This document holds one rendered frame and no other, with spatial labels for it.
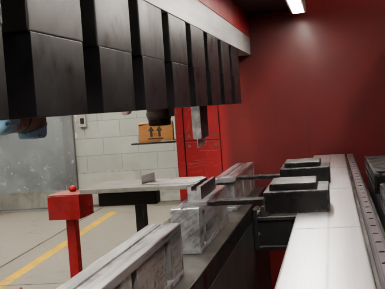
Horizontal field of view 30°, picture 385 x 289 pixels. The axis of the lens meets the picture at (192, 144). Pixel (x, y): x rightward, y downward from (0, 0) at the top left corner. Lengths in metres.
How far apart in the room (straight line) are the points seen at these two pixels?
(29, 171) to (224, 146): 6.94
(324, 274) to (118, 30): 0.41
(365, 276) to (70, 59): 0.39
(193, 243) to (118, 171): 7.62
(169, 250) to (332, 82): 1.42
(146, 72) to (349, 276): 0.46
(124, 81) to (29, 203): 8.48
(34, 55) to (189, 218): 0.84
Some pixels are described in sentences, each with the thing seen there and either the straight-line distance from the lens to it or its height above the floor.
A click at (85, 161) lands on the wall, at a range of 9.17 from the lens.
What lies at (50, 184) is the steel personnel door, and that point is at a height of 0.32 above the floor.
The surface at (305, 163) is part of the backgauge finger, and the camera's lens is 1.62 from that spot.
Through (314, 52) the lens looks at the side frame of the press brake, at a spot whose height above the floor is 1.33.
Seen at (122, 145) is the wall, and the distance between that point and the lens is 9.04.
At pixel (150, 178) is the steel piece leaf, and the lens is 1.75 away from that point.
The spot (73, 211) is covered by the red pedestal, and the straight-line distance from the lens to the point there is 3.48.
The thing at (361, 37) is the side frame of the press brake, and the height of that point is 1.37.
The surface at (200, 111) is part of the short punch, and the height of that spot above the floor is 1.16.
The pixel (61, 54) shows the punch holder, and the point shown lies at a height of 1.24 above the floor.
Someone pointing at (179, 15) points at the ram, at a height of 1.35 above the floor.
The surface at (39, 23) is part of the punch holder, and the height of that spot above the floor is 1.26.
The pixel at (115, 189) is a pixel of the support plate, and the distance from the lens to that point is 1.67.
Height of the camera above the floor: 1.18
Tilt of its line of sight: 3 degrees down
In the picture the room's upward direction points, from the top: 4 degrees counter-clockwise
